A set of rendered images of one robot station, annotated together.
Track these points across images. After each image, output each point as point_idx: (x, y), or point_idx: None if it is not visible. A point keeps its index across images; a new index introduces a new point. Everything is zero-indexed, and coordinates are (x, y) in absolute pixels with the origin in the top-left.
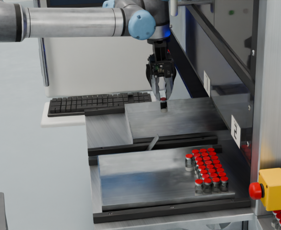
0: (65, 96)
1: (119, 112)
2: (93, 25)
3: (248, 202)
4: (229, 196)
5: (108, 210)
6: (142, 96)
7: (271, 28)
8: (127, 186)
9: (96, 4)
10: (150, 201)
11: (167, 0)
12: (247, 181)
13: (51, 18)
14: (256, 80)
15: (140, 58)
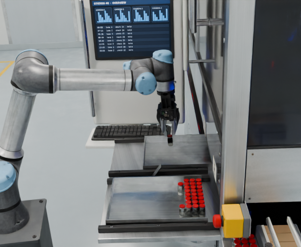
0: (108, 124)
1: (140, 141)
2: (107, 83)
3: None
4: (203, 220)
5: (110, 223)
6: None
7: (230, 97)
8: (130, 204)
9: (131, 58)
10: (142, 219)
11: (171, 63)
12: None
13: (76, 77)
14: (222, 135)
15: None
